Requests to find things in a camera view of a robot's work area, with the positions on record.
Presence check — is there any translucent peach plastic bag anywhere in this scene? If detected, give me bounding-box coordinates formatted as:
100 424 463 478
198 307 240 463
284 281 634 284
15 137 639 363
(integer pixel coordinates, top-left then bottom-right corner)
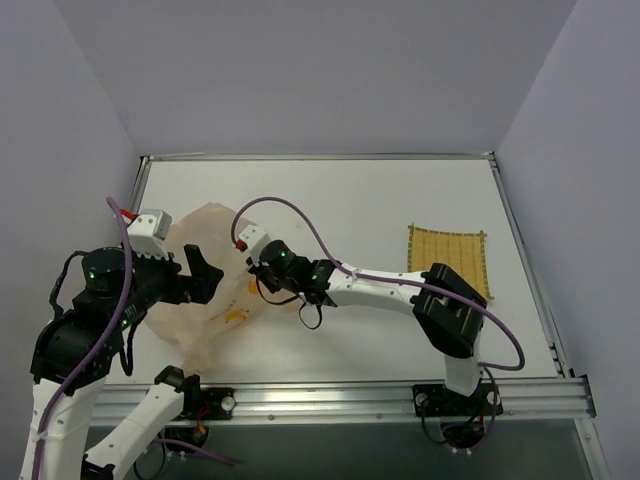
144 202 301 375

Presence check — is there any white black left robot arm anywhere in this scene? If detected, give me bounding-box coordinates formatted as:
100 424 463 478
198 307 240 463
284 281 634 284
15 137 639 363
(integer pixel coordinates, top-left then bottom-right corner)
20 245 224 479

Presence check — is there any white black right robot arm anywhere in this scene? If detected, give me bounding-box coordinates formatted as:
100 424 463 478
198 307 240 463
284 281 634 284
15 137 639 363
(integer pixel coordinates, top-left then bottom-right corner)
246 240 487 397

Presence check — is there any yellow bamboo tray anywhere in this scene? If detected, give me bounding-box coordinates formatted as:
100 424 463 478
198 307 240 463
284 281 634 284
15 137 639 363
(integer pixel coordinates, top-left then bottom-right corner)
407 224 494 301

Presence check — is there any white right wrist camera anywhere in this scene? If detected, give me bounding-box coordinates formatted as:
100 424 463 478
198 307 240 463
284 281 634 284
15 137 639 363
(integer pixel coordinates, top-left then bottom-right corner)
235 225 271 265

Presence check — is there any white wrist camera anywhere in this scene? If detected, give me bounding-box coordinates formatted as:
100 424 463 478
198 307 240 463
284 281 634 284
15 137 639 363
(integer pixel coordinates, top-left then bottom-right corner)
127 209 172 260
235 225 271 265

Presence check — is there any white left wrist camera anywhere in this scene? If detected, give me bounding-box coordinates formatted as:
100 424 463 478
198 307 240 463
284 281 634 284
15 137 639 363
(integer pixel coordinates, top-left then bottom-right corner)
127 209 172 260

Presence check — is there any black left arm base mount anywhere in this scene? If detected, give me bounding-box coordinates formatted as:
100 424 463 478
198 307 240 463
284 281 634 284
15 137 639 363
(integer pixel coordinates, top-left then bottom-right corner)
162 387 236 454

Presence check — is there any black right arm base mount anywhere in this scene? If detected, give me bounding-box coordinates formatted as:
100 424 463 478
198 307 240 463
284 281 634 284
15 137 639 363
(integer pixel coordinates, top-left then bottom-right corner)
412 382 504 456

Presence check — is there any aluminium front frame rail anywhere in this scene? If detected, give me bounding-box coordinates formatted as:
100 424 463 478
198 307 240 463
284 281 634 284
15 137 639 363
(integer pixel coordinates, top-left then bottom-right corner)
89 377 598 426

